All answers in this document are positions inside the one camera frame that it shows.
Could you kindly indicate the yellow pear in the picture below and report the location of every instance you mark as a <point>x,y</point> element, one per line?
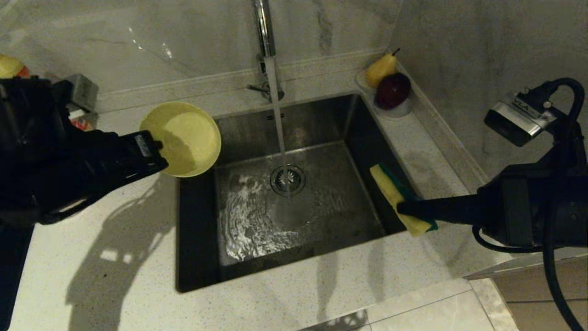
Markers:
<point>379,71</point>

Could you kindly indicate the round metal drain strainer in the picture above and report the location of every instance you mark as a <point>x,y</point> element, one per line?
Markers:
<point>296,181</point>

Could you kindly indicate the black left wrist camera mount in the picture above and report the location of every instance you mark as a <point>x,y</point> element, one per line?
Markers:
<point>80,92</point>

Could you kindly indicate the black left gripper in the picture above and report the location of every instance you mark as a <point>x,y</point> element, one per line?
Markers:
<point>105,161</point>

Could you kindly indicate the yellow plastic bowl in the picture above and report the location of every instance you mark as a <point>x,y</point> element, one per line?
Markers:
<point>188,138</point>

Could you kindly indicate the small white dish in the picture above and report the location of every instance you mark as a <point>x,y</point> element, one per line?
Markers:
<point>360,82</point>
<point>395,113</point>

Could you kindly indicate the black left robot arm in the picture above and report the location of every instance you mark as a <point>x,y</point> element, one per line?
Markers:
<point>27,151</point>

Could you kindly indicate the dark red apple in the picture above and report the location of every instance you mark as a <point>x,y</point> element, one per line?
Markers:
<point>391,92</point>

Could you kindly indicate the yellow-capped orange dish soap bottle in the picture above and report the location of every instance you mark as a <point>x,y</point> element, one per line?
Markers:
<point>11,66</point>

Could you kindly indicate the running water stream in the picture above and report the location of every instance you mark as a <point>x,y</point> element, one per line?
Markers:
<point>278,119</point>

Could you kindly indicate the chrome faucet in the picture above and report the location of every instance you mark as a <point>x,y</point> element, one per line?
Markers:
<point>264,27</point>

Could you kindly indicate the stainless steel sink basin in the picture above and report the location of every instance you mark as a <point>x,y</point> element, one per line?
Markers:
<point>321,220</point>

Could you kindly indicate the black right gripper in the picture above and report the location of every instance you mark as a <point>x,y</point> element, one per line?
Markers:
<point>542,207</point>

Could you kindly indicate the green and yellow sponge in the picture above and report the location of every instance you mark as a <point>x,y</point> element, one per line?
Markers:
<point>388,188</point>

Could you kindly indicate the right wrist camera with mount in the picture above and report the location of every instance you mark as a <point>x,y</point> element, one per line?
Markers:
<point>519,122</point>

